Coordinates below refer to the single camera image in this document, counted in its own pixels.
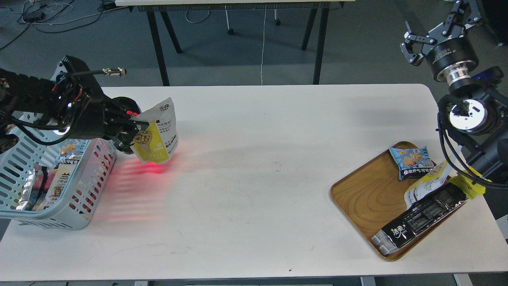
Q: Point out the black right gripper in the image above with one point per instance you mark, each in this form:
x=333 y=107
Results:
x=446 y=47

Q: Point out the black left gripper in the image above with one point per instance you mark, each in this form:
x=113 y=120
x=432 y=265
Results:
x=89 y=118

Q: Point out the yellow silver nut snack pouch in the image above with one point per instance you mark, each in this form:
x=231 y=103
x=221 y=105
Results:
x=158 y=142

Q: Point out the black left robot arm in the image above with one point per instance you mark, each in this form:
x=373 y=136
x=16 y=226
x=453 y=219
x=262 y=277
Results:
x=72 y=105

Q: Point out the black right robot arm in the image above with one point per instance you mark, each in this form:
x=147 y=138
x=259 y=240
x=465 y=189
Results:
x=472 y=117

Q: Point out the light blue plastic basket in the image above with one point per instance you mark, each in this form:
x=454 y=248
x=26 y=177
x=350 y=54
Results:
x=76 y=206

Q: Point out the snack packets inside basket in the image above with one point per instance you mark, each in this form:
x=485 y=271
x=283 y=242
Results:
x=44 y=184

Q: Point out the blue biscuit snack packet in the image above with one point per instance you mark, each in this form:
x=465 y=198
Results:
x=412 y=163

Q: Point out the yellow white snack pouch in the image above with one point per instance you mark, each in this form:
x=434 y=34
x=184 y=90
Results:
x=427 y=184

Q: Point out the yellow cartoon snack packet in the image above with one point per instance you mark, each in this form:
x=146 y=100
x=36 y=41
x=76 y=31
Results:
x=471 y=190

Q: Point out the black long snack package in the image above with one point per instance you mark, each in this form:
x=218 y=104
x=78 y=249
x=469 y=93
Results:
x=419 y=218

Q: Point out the black barcode scanner red window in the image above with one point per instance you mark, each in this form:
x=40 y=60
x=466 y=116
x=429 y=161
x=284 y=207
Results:
x=117 y=125

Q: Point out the wooden serving tray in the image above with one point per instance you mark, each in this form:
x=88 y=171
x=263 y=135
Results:
x=372 y=196

